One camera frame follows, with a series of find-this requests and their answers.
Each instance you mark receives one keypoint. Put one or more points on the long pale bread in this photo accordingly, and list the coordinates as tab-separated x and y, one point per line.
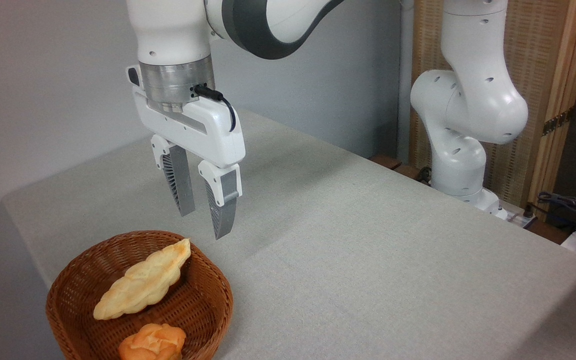
143	282

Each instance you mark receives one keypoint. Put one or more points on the wooden rattan folding screen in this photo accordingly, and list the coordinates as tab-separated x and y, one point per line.
543	60

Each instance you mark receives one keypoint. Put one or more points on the brass screen hinge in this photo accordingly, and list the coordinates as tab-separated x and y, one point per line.
557	121

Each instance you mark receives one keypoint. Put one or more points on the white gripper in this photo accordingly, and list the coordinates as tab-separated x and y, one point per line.
203	132

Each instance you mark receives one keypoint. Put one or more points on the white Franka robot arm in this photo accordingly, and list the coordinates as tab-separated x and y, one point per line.
473	105

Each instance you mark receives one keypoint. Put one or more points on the brown wicker basket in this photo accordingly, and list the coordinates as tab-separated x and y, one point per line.
198	300

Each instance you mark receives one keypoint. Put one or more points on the round orange bread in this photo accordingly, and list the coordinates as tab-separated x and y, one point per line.
153	344

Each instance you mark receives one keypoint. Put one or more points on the grey tablecloth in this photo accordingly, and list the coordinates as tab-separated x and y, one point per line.
368	250

